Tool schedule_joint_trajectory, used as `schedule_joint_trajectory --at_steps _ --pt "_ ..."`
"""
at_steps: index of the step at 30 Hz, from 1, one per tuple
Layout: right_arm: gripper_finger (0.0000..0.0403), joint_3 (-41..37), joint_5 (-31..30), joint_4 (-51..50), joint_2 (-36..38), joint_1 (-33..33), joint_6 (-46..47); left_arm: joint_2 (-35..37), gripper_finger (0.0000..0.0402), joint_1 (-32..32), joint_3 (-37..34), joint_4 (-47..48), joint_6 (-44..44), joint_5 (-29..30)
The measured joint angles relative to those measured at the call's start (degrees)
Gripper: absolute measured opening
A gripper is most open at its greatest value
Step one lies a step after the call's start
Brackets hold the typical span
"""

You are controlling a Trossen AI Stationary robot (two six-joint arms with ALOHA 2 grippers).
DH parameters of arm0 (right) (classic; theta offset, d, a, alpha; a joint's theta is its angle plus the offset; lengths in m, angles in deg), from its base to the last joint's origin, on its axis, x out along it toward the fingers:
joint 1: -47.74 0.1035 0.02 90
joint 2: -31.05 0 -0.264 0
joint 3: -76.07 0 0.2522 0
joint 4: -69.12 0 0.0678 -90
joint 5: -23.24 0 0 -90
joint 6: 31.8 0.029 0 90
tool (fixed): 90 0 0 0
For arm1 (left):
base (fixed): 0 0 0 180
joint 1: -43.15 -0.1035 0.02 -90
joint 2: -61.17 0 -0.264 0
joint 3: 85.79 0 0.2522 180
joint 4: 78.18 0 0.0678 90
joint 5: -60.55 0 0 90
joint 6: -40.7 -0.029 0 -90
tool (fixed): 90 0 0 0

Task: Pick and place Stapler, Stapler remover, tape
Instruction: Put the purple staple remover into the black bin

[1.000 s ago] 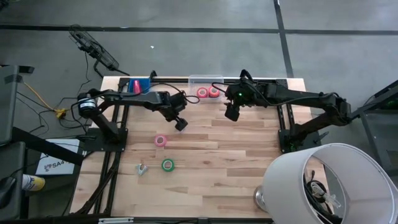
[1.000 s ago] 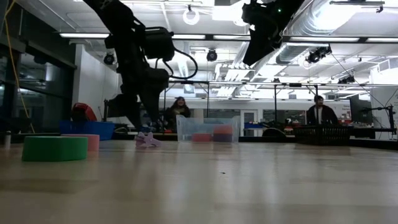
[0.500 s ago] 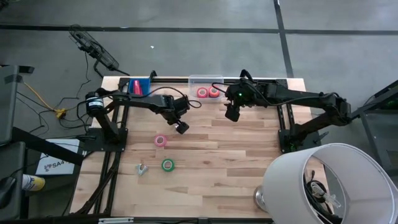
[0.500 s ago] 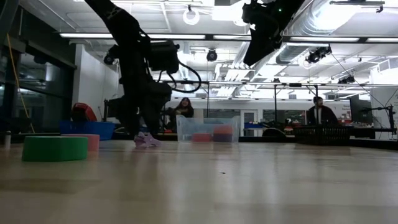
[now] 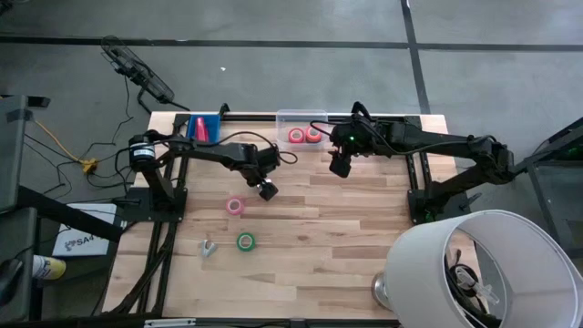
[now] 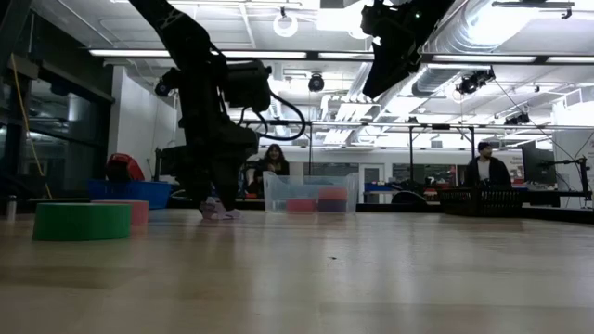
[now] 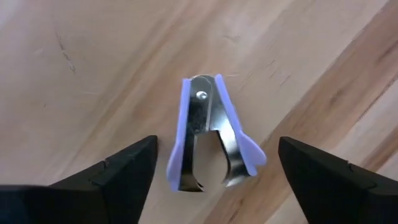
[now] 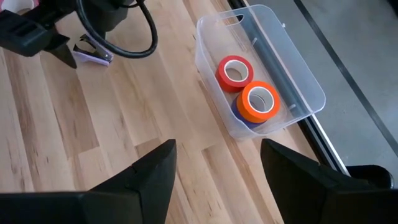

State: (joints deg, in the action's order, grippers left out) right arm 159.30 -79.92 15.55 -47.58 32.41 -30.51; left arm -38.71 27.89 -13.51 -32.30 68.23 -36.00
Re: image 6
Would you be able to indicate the blue plastic bin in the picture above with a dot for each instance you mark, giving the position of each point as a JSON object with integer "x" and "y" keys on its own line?
{"x": 153, "y": 195}

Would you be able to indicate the background metal rack frame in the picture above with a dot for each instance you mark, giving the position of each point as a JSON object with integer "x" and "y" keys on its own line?
{"x": 410, "y": 141}

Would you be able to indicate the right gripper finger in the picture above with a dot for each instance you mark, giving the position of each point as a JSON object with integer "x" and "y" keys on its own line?
{"x": 390, "y": 69}

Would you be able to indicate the white staple remover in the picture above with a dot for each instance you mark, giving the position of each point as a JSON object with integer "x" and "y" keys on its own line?
{"x": 232, "y": 214}

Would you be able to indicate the long ceiling light bar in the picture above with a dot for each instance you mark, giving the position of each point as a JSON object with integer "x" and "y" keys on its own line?
{"x": 139, "y": 53}

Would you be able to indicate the green tape roll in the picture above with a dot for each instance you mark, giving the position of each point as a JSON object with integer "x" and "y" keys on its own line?
{"x": 81, "y": 222}

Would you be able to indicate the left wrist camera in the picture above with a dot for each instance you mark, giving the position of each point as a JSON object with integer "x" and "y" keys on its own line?
{"x": 248, "y": 86}

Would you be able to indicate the small grey bottle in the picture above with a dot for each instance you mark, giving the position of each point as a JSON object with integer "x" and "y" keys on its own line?
{"x": 12, "y": 209}

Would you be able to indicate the pink tape roll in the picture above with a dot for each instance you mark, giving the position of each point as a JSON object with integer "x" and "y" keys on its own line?
{"x": 140, "y": 213}

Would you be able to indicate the black mesh basket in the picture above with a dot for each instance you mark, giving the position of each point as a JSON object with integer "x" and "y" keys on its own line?
{"x": 478, "y": 201}

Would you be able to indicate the black computer monitor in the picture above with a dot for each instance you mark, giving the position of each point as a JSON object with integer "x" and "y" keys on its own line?
{"x": 169, "y": 160}
{"x": 538, "y": 167}

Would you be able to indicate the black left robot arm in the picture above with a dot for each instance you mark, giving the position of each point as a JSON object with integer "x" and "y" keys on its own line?
{"x": 185, "y": 42}

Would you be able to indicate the black ceiling spotlight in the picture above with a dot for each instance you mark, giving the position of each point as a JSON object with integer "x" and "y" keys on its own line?
{"x": 473, "y": 82}
{"x": 316, "y": 82}
{"x": 161, "y": 89}

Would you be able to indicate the silver air duct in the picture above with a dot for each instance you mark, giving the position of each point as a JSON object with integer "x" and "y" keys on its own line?
{"x": 436, "y": 79}

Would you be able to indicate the person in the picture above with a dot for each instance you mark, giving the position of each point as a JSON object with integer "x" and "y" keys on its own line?
{"x": 487, "y": 171}
{"x": 275, "y": 160}

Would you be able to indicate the round white pendant lamp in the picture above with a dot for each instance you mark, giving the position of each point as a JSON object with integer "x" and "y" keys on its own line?
{"x": 276, "y": 25}

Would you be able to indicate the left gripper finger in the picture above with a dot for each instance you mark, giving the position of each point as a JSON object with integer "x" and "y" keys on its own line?
{"x": 206, "y": 185}
{"x": 230, "y": 185}

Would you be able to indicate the clear plastic bin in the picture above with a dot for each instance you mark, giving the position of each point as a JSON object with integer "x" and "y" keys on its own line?
{"x": 278, "y": 190}

